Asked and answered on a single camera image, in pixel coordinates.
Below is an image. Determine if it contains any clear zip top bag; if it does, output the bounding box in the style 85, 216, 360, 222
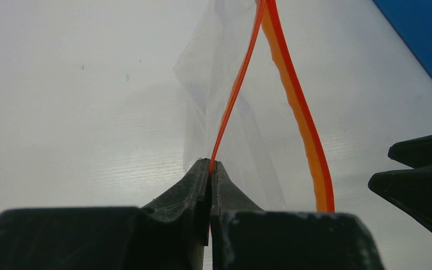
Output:
174, 1, 335, 212

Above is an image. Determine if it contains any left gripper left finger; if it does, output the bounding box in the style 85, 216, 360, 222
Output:
0, 159, 210, 269

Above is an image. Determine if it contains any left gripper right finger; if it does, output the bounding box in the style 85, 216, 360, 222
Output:
210, 162, 384, 269

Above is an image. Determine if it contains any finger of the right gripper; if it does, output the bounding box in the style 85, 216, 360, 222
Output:
368, 166, 432, 233
388, 135, 432, 168

